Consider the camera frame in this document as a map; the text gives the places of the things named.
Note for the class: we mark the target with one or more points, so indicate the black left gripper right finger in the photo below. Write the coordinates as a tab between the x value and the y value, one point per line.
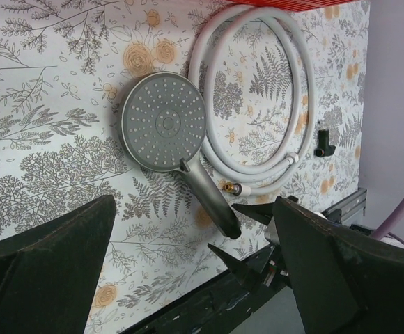
342	280

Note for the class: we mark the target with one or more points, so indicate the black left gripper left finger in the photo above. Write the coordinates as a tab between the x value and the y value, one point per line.
48	274

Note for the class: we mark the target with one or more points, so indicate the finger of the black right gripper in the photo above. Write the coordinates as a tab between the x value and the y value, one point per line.
246	276
262	213

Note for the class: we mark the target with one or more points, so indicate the grey shower head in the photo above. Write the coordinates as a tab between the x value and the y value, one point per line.
163	126

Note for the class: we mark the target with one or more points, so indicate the black elbow pipe fitting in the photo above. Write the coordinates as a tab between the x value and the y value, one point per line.
324	148

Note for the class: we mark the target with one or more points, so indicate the floral patterned mat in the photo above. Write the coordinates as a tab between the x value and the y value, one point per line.
64	68

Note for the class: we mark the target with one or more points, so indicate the red plastic basket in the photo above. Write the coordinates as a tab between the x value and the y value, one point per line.
293	5

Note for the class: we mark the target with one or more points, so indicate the aluminium frame rail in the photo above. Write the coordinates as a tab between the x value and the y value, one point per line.
349	210

